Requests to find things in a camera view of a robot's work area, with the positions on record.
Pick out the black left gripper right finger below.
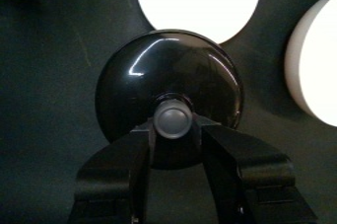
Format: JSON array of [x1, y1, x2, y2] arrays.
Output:
[[192, 112, 320, 224]]

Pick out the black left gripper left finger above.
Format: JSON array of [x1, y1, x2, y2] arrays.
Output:
[[65, 118, 159, 224]]

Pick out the white round plate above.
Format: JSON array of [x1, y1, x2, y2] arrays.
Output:
[[133, 0, 264, 45], [282, 0, 337, 128]]

